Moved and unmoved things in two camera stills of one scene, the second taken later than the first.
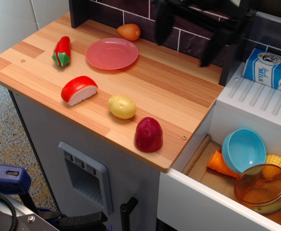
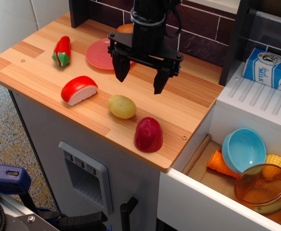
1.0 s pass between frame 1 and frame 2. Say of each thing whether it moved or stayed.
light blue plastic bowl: stayed
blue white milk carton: stayed
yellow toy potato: stayed
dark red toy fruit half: stayed
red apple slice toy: stayed
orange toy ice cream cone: stayed
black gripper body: moved
